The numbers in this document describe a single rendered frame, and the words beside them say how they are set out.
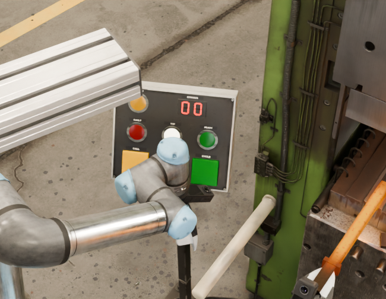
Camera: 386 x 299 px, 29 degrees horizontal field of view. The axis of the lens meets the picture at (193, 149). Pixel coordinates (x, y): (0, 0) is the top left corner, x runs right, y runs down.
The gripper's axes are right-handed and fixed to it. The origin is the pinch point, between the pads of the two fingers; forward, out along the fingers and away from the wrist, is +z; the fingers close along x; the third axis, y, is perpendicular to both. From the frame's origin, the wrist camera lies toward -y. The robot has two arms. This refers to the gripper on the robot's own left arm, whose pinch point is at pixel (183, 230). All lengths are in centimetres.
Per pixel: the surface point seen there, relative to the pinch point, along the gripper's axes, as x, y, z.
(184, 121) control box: -19.6, -12.0, -19.2
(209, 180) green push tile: -7.7, -12.9, -5.6
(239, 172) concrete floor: -77, -71, 93
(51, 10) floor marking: -236, -45, 93
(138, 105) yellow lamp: -29.0, -2.6, -22.4
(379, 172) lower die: 14, -56, -6
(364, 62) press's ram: 14, -42, -52
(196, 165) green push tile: -11.8, -11.1, -9.2
